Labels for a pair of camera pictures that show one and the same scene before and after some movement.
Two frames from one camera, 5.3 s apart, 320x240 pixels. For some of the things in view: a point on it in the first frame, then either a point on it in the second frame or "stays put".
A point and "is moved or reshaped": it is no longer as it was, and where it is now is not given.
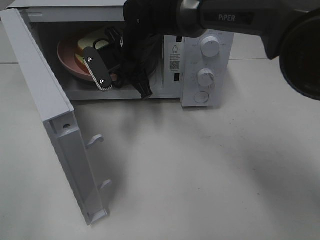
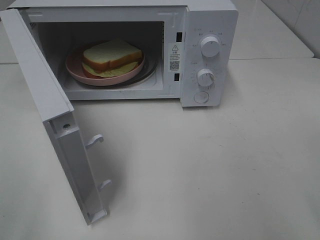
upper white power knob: x=210 y=46 stays put
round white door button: x=201 y=97 stays put
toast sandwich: x=83 y=43 → x=111 y=59
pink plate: x=66 y=51 is moved or reshaped
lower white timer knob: x=206 y=77 stays put
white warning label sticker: x=174 y=57 stays put
